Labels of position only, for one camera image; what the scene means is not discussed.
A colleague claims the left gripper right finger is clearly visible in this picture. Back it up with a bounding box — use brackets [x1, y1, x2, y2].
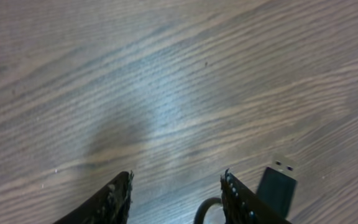
[221, 169, 293, 224]

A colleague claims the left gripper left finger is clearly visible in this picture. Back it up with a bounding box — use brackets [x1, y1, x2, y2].
[55, 171, 134, 224]

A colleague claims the black USB cable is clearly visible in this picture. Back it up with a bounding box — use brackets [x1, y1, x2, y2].
[193, 154, 298, 224]

